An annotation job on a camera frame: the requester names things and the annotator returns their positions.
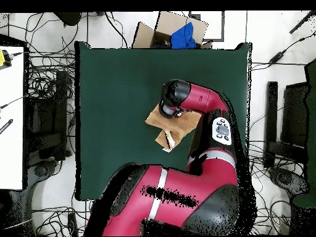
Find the black flat panel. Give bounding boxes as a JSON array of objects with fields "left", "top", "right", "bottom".
[{"left": 280, "top": 82, "right": 309, "bottom": 149}]

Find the white desk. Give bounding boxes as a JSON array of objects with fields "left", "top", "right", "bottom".
[{"left": 0, "top": 45, "right": 25, "bottom": 191}]

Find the grey rectangular frame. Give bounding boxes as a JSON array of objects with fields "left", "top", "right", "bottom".
[{"left": 189, "top": 10, "right": 225, "bottom": 42}]

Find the black cable tangle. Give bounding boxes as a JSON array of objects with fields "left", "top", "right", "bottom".
[
  {"left": 24, "top": 12, "right": 77, "bottom": 99},
  {"left": 246, "top": 141, "right": 293, "bottom": 236},
  {"left": 31, "top": 199, "right": 96, "bottom": 237}
]

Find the blue cloth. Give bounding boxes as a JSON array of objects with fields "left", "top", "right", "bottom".
[{"left": 170, "top": 22, "right": 198, "bottom": 49}]

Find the peach terry towel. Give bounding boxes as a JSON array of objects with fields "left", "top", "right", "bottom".
[{"left": 144, "top": 103, "right": 204, "bottom": 153}]

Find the dark green table cloth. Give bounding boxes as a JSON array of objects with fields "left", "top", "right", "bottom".
[{"left": 74, "top": 41, "right": 252, "bottom": 201}]

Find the brown cardboard box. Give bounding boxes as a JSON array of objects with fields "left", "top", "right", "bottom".
[{"left": 131, "top": 10, "right": 214, "bottom": 49}]

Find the black equipment case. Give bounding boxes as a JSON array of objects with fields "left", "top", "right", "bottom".
[{"left": 25, "top": 70, "right": 72, "bottom": 162}]

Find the black upright bar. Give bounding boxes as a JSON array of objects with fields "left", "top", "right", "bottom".
[{"left": 263, "top": 81, "right": 279, "bottom": 169}]

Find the black pedestal foot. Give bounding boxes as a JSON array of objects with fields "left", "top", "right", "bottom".
[
  {"left": 28, "top": 159, "right": 59, "bottom": 178},
  {"left": 268, "top": 167, "right": 310, "bottom": 196}
]

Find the black power adapter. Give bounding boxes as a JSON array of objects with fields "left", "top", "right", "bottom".
[{"left": 268, "top": 51, "right": 285, "bottom": 65}]

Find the yellow and black tool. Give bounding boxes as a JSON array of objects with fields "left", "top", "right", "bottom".
[{"left": 0, "top": 49, "right": 12, "bottom": 69}]

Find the black long rod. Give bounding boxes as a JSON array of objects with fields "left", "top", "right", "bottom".
[{"left": 289, "top": 10, "right": 316, "bottom": 35}]

